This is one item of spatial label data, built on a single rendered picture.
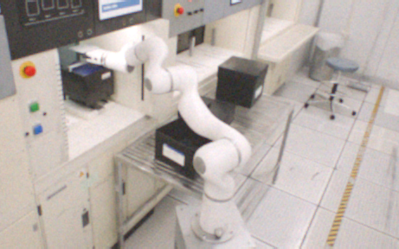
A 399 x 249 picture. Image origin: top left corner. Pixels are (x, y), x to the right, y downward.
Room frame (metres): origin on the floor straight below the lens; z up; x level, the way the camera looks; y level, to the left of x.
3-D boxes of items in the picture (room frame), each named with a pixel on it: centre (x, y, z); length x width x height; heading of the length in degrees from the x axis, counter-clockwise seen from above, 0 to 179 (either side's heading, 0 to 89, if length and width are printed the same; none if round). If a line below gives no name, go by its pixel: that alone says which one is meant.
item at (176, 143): (1.56, 0.00, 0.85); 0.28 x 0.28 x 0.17; 54
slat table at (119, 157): (1.95, -0.17, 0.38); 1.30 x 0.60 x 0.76; 152
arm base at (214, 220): (1.09, -0.13, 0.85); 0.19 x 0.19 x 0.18
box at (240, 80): (2.39, -0.32, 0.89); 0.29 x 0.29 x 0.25; 65
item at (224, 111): (1.97, -0.08, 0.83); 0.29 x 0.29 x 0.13; 69
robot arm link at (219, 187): (1.07, -0.10, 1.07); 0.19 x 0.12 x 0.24; 131
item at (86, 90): (1.80, 0.61, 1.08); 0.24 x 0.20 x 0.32; 151
